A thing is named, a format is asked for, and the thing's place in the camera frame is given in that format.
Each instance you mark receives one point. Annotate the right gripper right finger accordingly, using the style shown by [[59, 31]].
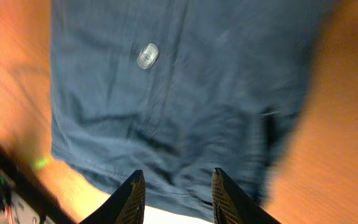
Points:
[[231, 205]]

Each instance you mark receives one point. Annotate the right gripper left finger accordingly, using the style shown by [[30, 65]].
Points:
[[125, 206]]

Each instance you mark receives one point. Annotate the dark blue denim shorts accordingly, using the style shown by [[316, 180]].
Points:
[[176, 88]]

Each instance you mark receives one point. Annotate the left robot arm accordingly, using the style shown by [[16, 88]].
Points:
[[24, 199]]

